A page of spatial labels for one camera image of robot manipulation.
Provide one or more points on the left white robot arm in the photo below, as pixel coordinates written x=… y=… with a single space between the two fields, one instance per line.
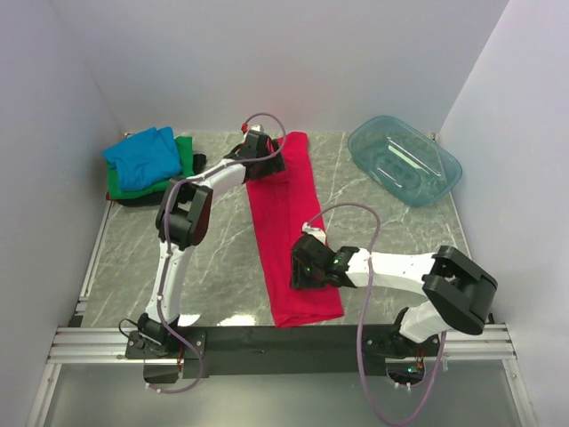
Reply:
x=182 y=223

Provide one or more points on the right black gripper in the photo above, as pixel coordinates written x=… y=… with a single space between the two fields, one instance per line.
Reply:
x=299 y=279

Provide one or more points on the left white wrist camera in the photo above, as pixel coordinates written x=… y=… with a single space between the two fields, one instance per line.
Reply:
x=246 y=128

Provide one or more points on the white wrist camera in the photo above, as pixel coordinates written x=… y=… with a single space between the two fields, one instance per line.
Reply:
x=315 y=232
x=246 y=128

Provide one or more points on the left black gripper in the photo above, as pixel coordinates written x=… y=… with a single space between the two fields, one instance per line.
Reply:
x=276 y=164

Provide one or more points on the folded blue t shirt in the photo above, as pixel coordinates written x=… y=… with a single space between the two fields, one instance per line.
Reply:
x=144 y=158

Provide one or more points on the folded green t shirt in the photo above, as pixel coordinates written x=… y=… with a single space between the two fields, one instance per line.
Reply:
x=184 y=145

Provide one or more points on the black base beam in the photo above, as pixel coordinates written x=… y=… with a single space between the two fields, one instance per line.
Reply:
x=267 y=350

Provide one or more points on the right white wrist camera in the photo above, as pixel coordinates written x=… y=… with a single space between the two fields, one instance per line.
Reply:
x=315 y=232

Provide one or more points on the aluminium frame rail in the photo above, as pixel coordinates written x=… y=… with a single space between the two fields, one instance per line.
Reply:
x=116 y=284

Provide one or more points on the clear blue plastic tub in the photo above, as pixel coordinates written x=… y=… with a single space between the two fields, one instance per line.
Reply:
x=408 y=164

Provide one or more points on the folded black t shirt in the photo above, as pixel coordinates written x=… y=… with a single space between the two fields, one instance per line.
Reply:
x=155 y=198

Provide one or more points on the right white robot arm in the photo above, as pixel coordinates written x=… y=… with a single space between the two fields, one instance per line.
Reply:
x=459 y=292

